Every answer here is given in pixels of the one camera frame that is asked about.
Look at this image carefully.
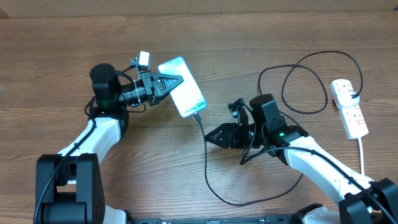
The blue Samsung smartphone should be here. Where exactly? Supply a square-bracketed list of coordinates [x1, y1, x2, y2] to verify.
[158, 56, 208, 118]

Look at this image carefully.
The black charger cable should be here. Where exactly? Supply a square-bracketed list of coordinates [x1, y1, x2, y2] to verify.
[193, 50, 364, 207]

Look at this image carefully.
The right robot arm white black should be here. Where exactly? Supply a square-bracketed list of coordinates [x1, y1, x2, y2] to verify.
[205, 94, 397, 223]

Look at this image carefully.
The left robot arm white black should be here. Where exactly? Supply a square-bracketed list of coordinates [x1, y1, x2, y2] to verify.
[33, 63, 184, 223]

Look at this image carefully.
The white charger adapter plug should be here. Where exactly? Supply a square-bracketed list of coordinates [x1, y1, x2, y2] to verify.
[334, 91, 360, 109]

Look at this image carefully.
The white power strip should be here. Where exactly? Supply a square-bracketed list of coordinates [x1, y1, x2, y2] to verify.
[330, 79, 369, 139]

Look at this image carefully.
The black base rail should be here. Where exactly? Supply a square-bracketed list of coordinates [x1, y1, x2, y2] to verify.
[132, 214, 292, 224]

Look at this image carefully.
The white power strip cord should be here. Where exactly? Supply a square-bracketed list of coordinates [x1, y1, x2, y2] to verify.
[357, 138, 366, 177]

